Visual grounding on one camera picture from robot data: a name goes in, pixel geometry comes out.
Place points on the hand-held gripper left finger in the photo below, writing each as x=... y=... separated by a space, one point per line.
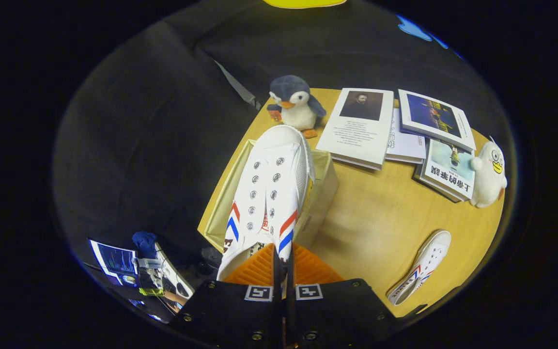
x=230 y=315

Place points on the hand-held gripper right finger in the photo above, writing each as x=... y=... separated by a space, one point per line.
x=342 y=315

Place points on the white striped canvas shoe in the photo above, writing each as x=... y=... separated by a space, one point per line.
x=269 y=169
x=429 y=257

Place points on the beige fabric storage box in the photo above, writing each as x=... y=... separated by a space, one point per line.
x=325 y=189

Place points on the small blue object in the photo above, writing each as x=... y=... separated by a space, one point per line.
x=144 y=242

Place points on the computer monitor screen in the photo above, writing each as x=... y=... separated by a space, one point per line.
x=114 y=261

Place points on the white portrait cover book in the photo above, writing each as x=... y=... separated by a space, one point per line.
x=356 y=140

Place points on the thin white booklet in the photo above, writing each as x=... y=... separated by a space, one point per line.
x=405 y=145

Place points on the light blue cover book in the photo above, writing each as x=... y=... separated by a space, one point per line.
x=451 y=169

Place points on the white duck plush toy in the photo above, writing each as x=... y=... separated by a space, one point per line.
x=487 y=179

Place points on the blue penguin plush toy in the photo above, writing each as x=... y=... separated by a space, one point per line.
x=294 y=104

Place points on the dark blue picture book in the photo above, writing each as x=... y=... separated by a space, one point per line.
x=434 y=116

